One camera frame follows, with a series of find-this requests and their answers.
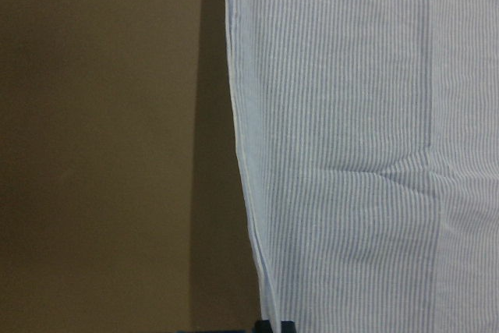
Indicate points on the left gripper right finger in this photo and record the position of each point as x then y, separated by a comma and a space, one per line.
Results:
288, 327

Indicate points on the light blue striped shirt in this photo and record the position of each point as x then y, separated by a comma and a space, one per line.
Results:
367, 142

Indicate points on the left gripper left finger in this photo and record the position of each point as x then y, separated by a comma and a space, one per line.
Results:
262, 326

